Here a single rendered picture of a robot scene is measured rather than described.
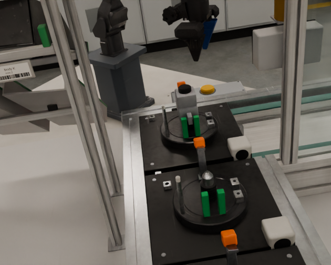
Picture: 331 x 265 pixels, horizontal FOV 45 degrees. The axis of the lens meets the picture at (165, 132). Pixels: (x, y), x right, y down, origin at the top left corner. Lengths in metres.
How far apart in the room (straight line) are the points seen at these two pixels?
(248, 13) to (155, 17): 0.90
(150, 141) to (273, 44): 0.38
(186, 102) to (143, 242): 0.33
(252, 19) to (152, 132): 3.25
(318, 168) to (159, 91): 0.70
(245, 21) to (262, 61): 3.37
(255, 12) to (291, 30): 3.41
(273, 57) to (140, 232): 0.41
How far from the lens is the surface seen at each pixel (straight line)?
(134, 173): 0.91
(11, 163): 1.25
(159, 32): 4.01
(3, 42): 0.71
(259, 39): 0.76
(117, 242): 0.88
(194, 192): 0.78
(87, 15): 3.95
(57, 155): 1.21
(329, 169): 0.94
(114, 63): 1.19
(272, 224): 0.72
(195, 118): 0.90
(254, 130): 1.07
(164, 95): 1.40
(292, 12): 0.73
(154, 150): 0.94
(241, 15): 4.12
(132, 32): 4.00
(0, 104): 0.88
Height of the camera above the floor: 1.51
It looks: 33 degrees down
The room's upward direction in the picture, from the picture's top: 9 degrees counter-clockwise
